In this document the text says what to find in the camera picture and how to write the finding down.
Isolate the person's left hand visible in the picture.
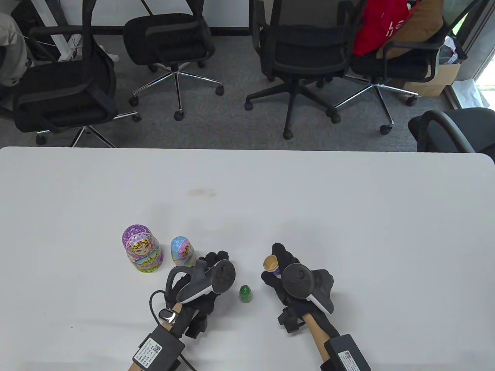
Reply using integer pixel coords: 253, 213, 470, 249
166, 250, 233, 337

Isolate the person's right hand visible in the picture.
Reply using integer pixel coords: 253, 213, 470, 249
261, 243, 335, 327

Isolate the purple nesting doll half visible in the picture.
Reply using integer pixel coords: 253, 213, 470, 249
263, 255, 282, 276

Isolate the person's right forearm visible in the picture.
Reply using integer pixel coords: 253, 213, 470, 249
303, 313, 348, 371

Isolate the black labelled box left forearm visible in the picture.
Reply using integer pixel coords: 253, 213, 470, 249
132, 327, 186, 371

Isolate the person's left forearm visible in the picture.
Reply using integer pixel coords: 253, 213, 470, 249
131, 303, 187, 371

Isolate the black labelled box right forearm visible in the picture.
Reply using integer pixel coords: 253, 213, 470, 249
320, 334, 372, 371

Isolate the black white left hand controller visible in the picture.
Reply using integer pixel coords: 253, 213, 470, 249
166, 259, 236, 304

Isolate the black white hand controller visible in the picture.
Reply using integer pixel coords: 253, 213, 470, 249
166, 259, 236, 304
281, 263, 335, 314

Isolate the black white right hand controller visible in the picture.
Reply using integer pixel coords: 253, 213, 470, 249
281, 263, 335, 314

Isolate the blue nesting doll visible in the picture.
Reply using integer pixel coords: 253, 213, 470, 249
171, 237, 195, 267

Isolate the large purple nesting doll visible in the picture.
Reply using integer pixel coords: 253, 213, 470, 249
122, 225, 162, 273

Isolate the black mesh office chair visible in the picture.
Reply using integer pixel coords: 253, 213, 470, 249
408, 108, 495, 153
244, 0, 355, 140
13, 0, 142, 148
333, 0, 452, 135
123, 0, 225, 121

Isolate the cardboard box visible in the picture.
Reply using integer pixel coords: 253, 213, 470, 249
387, 62, 463, 97

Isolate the white desk leg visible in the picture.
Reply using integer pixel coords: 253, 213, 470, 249
29, 0, 84, 61

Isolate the white plastic sheet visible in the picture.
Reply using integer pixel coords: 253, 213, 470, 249
452, 79, 492, 109

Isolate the red bag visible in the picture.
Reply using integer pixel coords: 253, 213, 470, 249
352, 0, 415, 57

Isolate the brown cushion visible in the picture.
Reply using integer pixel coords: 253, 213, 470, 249
376, 0, 445, 60

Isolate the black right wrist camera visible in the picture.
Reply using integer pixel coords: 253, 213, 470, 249
277, 307, 307, 334

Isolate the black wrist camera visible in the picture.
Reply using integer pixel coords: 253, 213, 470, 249
185, 314, 212, 340
277, 307, 307, 334

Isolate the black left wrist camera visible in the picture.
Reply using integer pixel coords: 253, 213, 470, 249
185, 314, 212, 340

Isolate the black cable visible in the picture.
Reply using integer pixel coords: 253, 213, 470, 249
148, 290, 201, 371

